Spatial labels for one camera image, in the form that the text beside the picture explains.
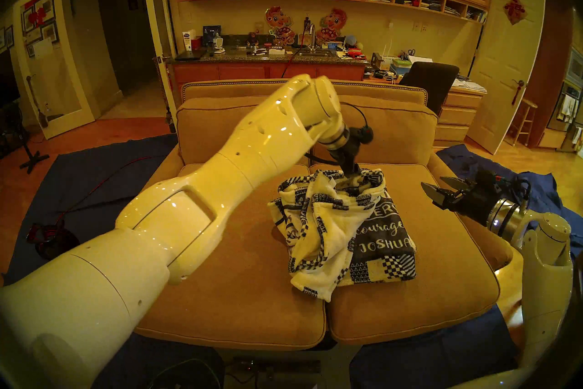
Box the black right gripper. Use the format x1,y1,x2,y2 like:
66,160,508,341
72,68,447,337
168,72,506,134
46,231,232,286
421,176,502,226

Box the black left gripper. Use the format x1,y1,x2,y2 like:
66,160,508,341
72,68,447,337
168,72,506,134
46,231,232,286
334,137,366,188

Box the printed scripture fleece blanket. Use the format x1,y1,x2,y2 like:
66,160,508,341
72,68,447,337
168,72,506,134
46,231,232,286
268,168,417,303

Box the crumpled dark blue cloth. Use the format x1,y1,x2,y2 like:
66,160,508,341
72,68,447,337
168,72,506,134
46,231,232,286
437,144,583,256

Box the wooden desk with drawers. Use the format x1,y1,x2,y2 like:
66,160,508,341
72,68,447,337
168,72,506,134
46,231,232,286
364,74,488,148

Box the yellow sofa seat cushion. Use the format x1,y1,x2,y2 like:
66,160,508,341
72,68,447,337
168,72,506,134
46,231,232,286
134,163,326,350
310,163,500,345

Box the wooden stool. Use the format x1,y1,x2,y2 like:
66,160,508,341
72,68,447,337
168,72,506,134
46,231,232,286
508,99,538,147

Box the stack of papers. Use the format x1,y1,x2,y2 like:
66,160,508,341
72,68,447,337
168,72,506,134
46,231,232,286
451,77,487,94

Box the black office chair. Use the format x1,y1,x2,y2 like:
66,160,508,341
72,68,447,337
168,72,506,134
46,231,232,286
399,62,460,116

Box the cream panel door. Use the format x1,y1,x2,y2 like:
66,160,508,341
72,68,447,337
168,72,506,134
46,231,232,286
467,0,546,155

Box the white wifi router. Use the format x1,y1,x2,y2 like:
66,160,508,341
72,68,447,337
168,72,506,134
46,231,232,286
380,38,398,69

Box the hanging kitchen towels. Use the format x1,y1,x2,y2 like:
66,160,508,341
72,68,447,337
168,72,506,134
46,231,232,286
558,94,579,122

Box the chrome sink faucet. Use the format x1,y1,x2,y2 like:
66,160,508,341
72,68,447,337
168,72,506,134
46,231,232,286
307,23,322,54

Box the wooden counter with stone top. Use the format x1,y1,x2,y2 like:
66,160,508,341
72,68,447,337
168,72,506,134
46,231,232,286
166,46,367,95

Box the steel microwave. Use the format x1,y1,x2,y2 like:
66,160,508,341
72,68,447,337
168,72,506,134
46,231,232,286
566,49,583,88

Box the red diamond door sign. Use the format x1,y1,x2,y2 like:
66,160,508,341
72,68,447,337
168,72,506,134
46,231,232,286
503,0,527,25

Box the black power strip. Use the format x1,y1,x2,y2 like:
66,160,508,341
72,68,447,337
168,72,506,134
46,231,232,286
223,358,324,382

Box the white narrow open door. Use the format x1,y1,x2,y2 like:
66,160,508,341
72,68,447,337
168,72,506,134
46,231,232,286
141,0,178,124

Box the white glass french door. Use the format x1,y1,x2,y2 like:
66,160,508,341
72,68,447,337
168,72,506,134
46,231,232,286
13,0,96,139

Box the black and red floor device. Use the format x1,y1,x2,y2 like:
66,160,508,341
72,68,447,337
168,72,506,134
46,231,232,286
26,222,82,262

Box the black standing fan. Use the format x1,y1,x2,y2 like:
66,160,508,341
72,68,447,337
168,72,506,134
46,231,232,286
0,103,50,174

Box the black television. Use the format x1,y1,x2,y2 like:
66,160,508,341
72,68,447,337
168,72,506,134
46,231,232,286
0,51,21,107

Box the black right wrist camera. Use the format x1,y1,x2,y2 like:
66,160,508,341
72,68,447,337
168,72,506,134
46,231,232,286
475,168,502,191

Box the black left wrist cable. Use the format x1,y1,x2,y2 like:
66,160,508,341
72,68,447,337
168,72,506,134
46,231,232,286
304,102,370,166

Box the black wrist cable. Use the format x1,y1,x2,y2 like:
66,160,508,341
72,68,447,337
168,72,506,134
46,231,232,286
304,102,370,166
509,178,533,212

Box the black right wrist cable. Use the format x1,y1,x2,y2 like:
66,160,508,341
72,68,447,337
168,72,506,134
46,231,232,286
509,178,533,212

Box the yellow loveseat sofa frame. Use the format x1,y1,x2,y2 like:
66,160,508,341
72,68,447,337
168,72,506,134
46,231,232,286
92,80,513,350

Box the red counter cable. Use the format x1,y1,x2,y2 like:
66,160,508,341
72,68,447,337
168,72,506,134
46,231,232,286
281,26,311,79

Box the steel wall oven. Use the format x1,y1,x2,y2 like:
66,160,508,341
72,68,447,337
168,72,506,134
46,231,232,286
547,83,583,133

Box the red floor cable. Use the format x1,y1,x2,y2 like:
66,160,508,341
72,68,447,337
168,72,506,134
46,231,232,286
55,156,162,225

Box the long handled dustpan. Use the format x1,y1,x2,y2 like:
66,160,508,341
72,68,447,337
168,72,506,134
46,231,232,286
26,75,49,129

